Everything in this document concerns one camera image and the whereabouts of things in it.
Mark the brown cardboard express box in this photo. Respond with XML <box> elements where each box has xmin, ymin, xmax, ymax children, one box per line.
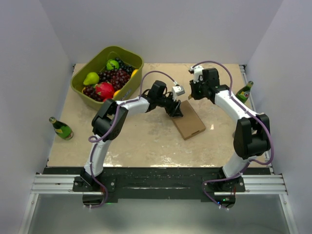
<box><xmin>171</xmin><ymin>100</ymin><xmax>206</xmax><ymax>140</ymax></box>

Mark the red grape bunch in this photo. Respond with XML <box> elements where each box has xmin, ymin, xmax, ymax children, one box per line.
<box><xmin>98</xmin><ymin>69</ymin><xmax>130</xmax><ymax>91</ymax></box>

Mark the green glass bottle right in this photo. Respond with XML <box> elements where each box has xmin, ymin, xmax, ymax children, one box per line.
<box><xmin>235</xmin><ymin>81</ymin><xmax>254</xmax><ymax>104</ymax></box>

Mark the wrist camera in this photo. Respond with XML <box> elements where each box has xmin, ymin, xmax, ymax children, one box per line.
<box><xmin>171</xmin><ymin>85</ymin><xmax>185</xmax><ymax>101</ymax></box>
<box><xmin>189</xmin><ymin>65</ymin><xmax>204</xmax><ymax>83</ymax></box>

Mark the olive green plastic basket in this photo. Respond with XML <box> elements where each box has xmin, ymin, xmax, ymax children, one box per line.
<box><xmin>71</xmin><ymin>46</ymin><xmax>144</xmax><ymax>110</ymax></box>

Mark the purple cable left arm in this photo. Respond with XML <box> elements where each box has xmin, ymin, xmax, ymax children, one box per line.
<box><xmin>82</xmin><ymin>70</ymin><xmax>177</xmax><ymax>209</ymax></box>

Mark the dark blue grape bunch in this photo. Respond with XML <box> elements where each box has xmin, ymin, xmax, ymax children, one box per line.
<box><xmin>115</xmin><ymin>57</ymin><xmax>134</xmax><ymax>75</ymax></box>

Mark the green apple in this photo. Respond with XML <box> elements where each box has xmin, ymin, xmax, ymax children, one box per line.
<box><xmin>106</xmin><ymin>59</ymin><xmax>119</xmax><ymax>71</ymax></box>

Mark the green glass bottle left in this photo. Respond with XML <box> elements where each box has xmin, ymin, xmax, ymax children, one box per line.
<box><xmin>49</xmin><ymin>117</ymin><xmax>74</xmax><ymax>140</ymax></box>

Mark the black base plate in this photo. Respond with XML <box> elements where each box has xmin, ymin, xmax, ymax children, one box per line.
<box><xmin>73</xmin><ymin>167</ymin><xmax>245</xmax><ymax>204</ymax></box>

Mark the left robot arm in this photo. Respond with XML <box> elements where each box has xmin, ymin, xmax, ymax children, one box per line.
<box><xmin>80</xmin><ymin>80</ymin><xmax>185</xmax><ymax>191</ymax></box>

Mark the small dark grape bunch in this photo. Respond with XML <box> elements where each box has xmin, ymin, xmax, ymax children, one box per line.
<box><xmin>82</xmin><ymin>85</ymin><xmax>103</xmax><ymax>102</ymax></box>

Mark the green glass bottle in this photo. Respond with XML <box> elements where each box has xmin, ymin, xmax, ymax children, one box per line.
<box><xmin>49</xmin><ymin>117</ymin><xmax>74</xmax><ymax>140</ymax></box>
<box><xmin>235</xmin><ymin>81</ymin><xmax>254</xmax><ymax>104</ymax></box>

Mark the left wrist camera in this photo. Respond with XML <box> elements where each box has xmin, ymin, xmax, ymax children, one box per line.
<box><xmin>171</xmin><ymin>85</ymin><xmax>185</xmax><ymax>101</ymax></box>

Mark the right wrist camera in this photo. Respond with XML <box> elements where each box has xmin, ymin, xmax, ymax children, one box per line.
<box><xmin>189</xmin><ymin>65</ymin><xmax>204</xmax><ymax>83</ymax></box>

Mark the yellow fruit at basket edge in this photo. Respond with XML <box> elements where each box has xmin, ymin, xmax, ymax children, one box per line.
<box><xmin>131</xmin><ymin>69</ymin><xmax>138</xmax><ymax>78</ymax></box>

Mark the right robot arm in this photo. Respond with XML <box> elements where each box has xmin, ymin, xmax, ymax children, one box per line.
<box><xmin>189</xmin><ymin>65</ymin><xmax>271</xmax><ymax>192</ymax></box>

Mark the red dragon fruit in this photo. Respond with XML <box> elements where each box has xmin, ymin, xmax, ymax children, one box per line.
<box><xmin>95</xmin><ymin>82</ymin><xmax>115</xmax><ymax>99</ymax></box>

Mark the green pear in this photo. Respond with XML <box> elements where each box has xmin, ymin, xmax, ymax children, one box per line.
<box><xmin>83</xmin><ymin>72</ymin><xmax>99</xmax><ymax>86</ymax></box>

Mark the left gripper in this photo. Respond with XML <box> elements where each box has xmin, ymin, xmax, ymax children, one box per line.
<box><xmin>156</xmin><ymin>93</ymin><xmax>183</xmax><ymax>117</ymax></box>

